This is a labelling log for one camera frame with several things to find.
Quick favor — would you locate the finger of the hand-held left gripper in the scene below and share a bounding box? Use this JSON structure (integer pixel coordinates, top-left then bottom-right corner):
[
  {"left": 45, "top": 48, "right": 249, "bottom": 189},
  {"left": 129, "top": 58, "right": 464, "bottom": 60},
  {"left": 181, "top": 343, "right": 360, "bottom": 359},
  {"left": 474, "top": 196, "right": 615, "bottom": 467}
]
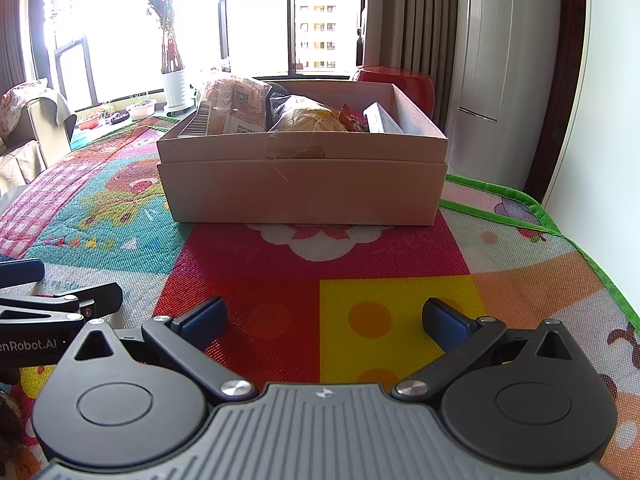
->
[
  {"left": 0, "top": 282, "right": 124, "bottom": 329},
  {"left": 0, "top": 258, "right": 45, "bottom": 287}
]

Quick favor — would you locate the black bag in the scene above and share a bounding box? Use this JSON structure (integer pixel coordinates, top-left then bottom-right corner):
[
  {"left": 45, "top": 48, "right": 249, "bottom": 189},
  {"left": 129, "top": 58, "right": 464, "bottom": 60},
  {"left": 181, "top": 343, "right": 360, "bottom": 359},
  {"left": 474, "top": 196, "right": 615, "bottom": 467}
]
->
[{"left": 265, "top": 82, "right": 307, "bottom": 133}]

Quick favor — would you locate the colourful play mat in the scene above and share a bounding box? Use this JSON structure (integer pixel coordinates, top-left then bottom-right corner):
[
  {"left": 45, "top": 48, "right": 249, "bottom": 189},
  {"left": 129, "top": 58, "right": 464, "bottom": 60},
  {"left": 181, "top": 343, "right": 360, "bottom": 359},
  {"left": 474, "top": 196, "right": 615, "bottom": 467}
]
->
[{"left": 0, "top": 114, "right": 640, "bottom": 480}]

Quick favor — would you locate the small white box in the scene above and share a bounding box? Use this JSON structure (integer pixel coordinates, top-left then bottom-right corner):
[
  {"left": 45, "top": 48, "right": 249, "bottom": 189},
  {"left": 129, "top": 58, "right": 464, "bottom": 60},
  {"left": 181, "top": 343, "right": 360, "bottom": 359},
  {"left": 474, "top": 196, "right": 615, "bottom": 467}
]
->
[{"left": 363, "top": 102, "right": 406, "bottom": 135}]

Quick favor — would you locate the red plastic stool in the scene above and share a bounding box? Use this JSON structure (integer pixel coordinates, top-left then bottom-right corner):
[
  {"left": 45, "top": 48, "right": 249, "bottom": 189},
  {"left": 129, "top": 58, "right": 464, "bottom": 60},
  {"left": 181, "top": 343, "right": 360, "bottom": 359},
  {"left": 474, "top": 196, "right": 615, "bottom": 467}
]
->
[{"left": 352, "top": 65, "right": 437, "bottom": 127}]

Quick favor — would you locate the floral cloth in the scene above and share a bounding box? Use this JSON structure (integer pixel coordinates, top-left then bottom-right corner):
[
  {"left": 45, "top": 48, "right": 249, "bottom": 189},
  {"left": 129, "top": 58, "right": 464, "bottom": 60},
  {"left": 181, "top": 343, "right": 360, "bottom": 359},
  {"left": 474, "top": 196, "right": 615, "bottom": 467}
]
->
[{"left": 0, "top": 78, "right": 63, "bottom": 137}]

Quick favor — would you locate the cardboard box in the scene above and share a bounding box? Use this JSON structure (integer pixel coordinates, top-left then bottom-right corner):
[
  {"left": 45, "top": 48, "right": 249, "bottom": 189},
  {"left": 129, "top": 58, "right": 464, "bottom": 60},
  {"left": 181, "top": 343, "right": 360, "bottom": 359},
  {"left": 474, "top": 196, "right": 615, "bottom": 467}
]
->
[{"left": 156, "top": 79, "right": 449, "bottom": 226}]

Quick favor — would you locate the red snack packet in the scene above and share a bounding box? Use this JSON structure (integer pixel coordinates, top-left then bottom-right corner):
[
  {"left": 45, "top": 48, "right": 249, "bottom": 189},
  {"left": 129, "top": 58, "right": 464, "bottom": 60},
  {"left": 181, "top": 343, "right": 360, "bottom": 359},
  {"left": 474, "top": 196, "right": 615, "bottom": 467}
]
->
[{"left": 338, "top": 101, "right": 372, "bottom": 134}]

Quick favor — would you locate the white standing air conditioner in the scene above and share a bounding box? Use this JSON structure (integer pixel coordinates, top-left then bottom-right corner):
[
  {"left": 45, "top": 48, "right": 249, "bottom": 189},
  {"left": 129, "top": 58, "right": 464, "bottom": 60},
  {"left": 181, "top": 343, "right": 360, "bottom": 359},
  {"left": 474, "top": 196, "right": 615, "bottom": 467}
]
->
[{"left": 447, "top": 0, "right": 534, "bottom": 189}]

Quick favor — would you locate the beige chair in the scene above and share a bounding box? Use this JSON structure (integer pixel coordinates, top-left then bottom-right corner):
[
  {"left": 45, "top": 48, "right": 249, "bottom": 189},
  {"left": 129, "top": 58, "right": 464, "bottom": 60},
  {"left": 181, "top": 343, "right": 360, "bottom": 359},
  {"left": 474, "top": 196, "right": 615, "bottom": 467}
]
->
[{"left": 0, "top": 94, "right": 75, "bottom": 196}]

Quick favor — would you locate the small potted plant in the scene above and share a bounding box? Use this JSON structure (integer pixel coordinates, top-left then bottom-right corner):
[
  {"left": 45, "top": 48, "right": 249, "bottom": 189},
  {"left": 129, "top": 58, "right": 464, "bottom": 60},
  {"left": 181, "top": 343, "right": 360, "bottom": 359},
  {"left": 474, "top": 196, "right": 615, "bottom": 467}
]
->
[{"left": 124, "top": 94, "right": 158, "bottom": 122}]

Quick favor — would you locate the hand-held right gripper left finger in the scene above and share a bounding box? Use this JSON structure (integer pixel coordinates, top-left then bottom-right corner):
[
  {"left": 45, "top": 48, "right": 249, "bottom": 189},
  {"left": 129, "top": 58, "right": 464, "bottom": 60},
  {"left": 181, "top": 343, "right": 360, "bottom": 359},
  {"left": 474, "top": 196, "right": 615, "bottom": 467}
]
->
[{"left": 75, "top": 296, "right": 258, "bottom": 404}]

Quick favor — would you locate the yellow snack bag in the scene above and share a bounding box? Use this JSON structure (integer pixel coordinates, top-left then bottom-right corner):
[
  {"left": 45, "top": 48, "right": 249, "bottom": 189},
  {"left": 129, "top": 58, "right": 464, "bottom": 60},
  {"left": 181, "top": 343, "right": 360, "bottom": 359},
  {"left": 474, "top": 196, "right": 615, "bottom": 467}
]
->
[{"left": 273, "top": 106, "right": 349, "bottom": 134}]

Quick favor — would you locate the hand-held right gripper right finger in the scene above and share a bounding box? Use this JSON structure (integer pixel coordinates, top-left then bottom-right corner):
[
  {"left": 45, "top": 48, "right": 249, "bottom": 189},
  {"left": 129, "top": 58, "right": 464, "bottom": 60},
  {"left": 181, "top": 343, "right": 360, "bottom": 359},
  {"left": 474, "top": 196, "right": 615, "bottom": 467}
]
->
[{"left": 390, "top": 297, "right": 576, "bottom": 403}]

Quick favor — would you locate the grey curtain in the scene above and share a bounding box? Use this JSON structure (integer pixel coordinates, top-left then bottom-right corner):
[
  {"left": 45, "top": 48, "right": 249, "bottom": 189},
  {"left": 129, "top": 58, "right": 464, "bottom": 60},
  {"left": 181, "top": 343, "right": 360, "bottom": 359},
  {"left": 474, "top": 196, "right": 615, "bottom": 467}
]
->
[
  {"left": 361, "top": 0, "right": 473, "bottom": 126},
  {"left": 0, "top": 0, "right": 35, "bottom": 95}
]

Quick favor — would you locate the tall plant in white pot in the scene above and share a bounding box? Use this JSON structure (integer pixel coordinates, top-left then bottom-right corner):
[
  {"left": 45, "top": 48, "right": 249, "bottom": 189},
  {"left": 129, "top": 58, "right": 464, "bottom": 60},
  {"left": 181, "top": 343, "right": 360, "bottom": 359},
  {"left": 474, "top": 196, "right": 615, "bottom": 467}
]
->
[{"left": 127, "top": 0, "right": 195, "bottom": 111}]

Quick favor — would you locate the red planter tray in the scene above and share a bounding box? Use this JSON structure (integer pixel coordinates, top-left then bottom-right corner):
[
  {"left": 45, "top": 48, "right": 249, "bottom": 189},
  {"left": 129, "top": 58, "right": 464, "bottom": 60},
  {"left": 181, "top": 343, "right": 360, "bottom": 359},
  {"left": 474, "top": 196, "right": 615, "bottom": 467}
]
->
[{"left": 75, "top": 110, "right": 104, "bottom": 132}]

